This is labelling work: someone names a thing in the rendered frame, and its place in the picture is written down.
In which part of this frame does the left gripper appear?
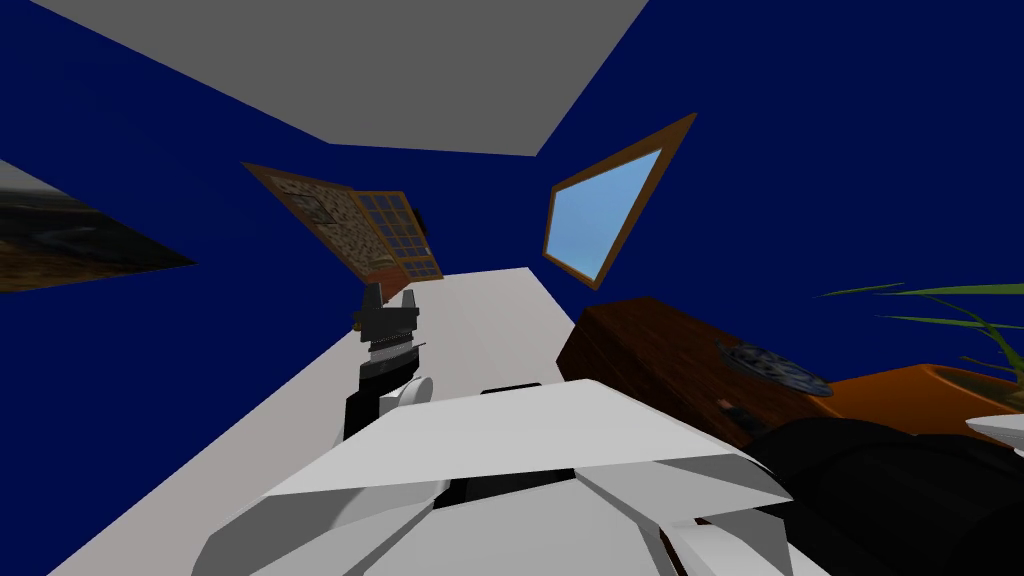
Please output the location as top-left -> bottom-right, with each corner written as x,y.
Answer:
353,282 -> 422,345

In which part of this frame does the brown paned wooden door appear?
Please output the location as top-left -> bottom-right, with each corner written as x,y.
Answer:
349,189 -> 446,284

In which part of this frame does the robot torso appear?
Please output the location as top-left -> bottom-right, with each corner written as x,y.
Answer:
191,379 -> 833,576

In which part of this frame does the wood-framed window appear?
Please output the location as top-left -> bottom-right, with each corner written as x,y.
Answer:
542,111 -> 699,292

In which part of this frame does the dark brown wooden cabinet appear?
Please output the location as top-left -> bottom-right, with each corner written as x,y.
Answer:
555,296 -> 835,449

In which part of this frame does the dark round patterned plate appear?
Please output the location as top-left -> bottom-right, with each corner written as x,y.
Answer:
714,341 -> 835,400

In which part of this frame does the green plant in orange pot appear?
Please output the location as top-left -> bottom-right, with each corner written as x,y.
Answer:
814,281 -> 1024,438

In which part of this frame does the dark landscape wall picture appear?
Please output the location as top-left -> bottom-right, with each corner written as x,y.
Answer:
0,159 -> 198,294

